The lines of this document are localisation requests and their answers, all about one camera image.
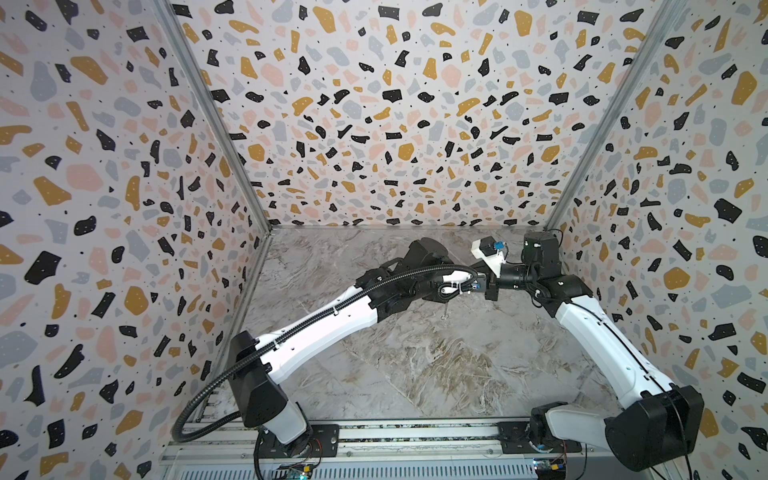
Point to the left aluminium corner post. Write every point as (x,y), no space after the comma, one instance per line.
(174,32)

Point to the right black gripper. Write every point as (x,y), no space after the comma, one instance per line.
(489,279)

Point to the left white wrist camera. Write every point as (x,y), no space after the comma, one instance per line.
(460,282)

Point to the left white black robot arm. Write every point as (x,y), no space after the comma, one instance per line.
(256,388)

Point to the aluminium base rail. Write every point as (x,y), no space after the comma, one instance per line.
(394,449)

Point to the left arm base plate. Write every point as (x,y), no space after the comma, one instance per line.
(320,440)

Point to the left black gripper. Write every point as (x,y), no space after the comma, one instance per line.
(433,287)

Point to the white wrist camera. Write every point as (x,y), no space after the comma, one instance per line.
(460,282)
(491,252)

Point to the right aluminium corner post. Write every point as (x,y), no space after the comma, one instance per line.
(661,25)

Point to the electronics board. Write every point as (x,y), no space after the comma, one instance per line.
(550,468)
(298,471)

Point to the aluminium corner post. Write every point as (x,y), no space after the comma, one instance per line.
(174,32)
(661,25)

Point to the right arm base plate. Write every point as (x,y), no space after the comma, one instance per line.
(515,437)

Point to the left electronics board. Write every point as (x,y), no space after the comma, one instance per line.
(298,471)

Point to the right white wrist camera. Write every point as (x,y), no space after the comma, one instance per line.
(491,252)

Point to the right electronics board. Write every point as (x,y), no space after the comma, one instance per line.
(550,468)

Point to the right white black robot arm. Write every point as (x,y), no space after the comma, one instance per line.
(658,421)

